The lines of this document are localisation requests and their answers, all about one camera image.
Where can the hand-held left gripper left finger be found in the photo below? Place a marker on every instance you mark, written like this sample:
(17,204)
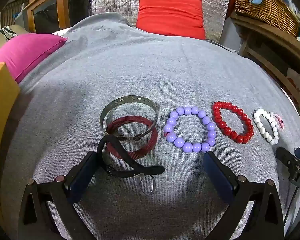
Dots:
(82,175)

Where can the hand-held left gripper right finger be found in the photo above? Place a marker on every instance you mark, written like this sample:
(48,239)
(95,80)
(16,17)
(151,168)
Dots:
(220,177)

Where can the dark red bangle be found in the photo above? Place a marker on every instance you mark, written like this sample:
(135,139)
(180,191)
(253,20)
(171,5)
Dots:
(142,152)

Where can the silver metal bangle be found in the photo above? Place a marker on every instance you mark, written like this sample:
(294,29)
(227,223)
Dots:
(130,98)

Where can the orange box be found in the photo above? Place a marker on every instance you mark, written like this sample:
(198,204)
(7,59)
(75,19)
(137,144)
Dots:
(0,105)

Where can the grey blanket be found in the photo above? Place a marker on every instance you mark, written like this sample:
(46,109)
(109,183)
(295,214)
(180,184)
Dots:
(165,75)

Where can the wooden shelf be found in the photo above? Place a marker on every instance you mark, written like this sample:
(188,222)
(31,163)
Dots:
(265,37)

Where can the pink pillow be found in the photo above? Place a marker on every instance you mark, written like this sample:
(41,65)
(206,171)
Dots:
(27,52)

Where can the pale pink bed sheet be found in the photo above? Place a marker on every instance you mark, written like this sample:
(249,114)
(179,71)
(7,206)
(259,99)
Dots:
(62,31)

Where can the large wicker basket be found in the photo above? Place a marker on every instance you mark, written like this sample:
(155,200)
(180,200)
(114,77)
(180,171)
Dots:
(265,10)

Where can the striped cloth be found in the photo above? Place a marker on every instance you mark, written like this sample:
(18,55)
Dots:
(7,32)

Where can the wooden cabinet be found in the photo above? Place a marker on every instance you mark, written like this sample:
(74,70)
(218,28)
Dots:
(65,10)

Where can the red pillow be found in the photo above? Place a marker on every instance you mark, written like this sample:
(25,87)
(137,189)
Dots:
(170,15)

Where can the dark wicker basket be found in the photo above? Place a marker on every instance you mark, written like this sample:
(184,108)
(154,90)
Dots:
(12,12)

